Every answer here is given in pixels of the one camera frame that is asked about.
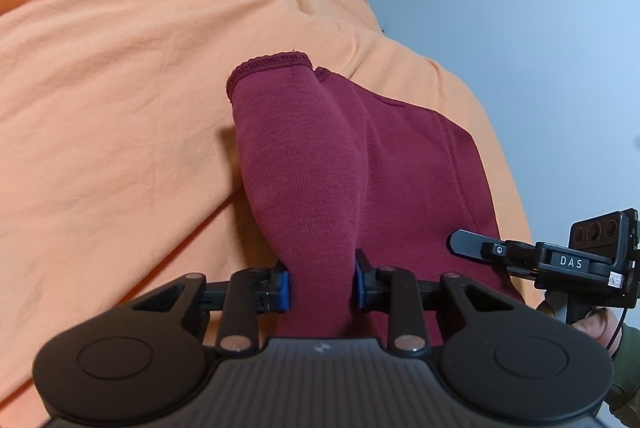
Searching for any orange bed sheet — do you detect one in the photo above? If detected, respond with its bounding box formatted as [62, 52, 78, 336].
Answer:
[0, 0, 536, 428]

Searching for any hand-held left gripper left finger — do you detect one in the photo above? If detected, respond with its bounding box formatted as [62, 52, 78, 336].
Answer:
[131, 260, 292, 355]

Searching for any black cable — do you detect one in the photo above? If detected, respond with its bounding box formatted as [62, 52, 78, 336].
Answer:
[605, 305, 629, 354]

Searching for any person's right hand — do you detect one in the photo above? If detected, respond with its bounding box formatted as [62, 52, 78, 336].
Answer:
[537, 295, 624, 342]

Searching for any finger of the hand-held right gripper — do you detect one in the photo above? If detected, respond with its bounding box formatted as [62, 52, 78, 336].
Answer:
[447, 229, 540, 269]

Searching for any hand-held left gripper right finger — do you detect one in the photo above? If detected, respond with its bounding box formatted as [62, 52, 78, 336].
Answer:
[352, 249, 524, 355]

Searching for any maroon long-sleeve shirt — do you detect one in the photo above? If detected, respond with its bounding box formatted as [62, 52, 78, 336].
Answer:
[226, 50, 526, 345]

